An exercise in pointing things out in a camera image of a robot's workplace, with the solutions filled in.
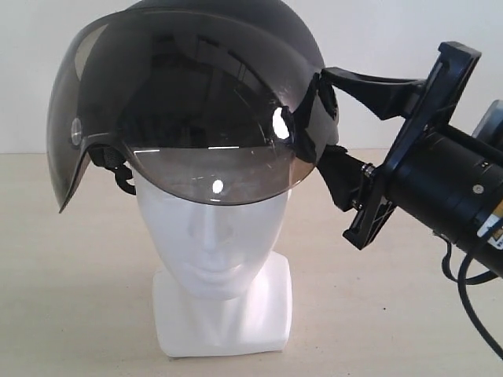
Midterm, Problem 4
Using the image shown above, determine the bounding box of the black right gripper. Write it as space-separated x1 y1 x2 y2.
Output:
318 41 482 250

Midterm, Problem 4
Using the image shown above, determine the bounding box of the black helmet with tinted visor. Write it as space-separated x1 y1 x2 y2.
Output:
46 1 339 209

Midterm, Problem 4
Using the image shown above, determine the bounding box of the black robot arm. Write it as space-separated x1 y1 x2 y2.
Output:
318 41 502 274

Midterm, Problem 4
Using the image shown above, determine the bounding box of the white mannequin head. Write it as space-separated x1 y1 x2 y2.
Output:
134 175 292 358

